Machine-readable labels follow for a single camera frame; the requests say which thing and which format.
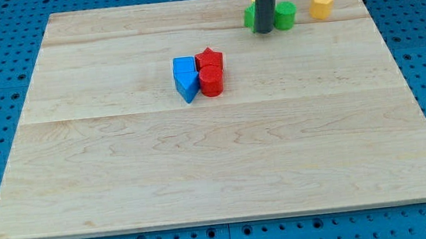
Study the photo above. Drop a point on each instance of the grey cylindrical robot arm rod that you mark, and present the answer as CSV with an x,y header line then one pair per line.
x,y
264,16

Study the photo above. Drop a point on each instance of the red star block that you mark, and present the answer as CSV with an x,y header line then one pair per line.
x,y
208,57

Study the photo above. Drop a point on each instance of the green star block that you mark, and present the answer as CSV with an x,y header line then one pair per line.
x,y
249,17

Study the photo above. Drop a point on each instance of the red cylinder block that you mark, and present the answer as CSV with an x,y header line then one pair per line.
x,y
211,80

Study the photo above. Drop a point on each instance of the blue triangle block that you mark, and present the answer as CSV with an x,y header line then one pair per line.
x,y
187,84

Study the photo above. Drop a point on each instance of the blue cube block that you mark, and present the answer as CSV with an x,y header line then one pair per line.
x,y
184,64

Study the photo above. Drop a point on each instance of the light wooden board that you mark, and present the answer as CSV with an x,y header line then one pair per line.
x,y
315,119

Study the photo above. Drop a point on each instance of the green cylinder block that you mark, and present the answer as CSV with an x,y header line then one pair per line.
x,y
285,13

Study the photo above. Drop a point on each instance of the yellow hexagon block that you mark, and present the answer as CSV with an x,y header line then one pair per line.
x,y
321,9

